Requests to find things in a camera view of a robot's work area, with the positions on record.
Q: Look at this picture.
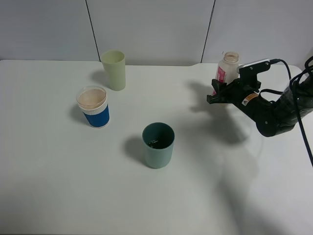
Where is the pink label drink bottle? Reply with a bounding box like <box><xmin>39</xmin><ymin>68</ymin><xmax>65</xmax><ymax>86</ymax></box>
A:
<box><xmin>215</xmin><ymin>51</ymin><xmax>239</xmax><ymax>85</ymax></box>

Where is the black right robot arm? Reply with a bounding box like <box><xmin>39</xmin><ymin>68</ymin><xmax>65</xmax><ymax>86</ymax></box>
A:
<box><xmin>207</xmin><ymin>78</ymin><xmax>298</xmax><ymax>137</ymax></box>

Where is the blue sleeved glass cup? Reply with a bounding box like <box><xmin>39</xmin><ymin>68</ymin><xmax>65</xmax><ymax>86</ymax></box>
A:
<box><xmin>76</xmin><ymin>86</ymin><xmax>110</xmax><ymax>128</ymax></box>

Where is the teal green plastic cup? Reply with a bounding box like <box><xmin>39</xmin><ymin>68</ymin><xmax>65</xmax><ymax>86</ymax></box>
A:
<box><xmin>142</xmin><ymin>122</ymin><xmax>175</xmax><ymax>169</ymax></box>

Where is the black camera cable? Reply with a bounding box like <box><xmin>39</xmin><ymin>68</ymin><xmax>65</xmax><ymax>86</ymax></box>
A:
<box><xmin>259</xmin><ymin>55</ymin><xmax>313</xmax><ymax>168</ymax></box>

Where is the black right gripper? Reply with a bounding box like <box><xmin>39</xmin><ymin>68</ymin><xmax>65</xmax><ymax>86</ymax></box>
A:
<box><xmin>207</xmin><ymin>78</ymin><xmax>261</xmax><ymax>105</ymax></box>

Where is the pale green plastic cup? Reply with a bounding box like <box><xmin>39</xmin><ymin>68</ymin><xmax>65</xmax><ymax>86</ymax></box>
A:
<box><xmin>100</xmin><ymin>50</ymin><xmax>126</xmax><ymax>91</ymax></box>

